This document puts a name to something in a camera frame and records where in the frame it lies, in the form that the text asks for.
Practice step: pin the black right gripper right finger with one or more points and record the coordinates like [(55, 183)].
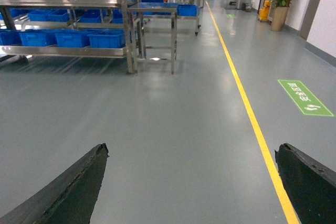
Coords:
[(309, 185)]

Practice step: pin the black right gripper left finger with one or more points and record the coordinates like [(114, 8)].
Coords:
[(70, 197)]

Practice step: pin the blue bin bottom shelf middle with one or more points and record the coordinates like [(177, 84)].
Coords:
[(74, 38)]

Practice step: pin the blue bin shelf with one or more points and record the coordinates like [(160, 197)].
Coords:
[(39, 37), (112, 38), (74, 38)]

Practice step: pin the blue bin bottom shelf left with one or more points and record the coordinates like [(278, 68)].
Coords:
[(39, 37)]

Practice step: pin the blue bin bottom shelf right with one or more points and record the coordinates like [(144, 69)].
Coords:
[(112, 38)]

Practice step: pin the steel shelf rack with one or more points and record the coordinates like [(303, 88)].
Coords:
[(22, 15)]

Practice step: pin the green floor sign sticker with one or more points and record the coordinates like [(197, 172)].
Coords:
[(304, 99)]

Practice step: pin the yellow mop bucket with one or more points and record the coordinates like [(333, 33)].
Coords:
[(264, 12)]

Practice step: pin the potted green plant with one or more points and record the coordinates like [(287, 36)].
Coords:
[(280, 8)]

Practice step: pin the small stainless steel table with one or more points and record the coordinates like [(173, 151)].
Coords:
[(155, 27)]

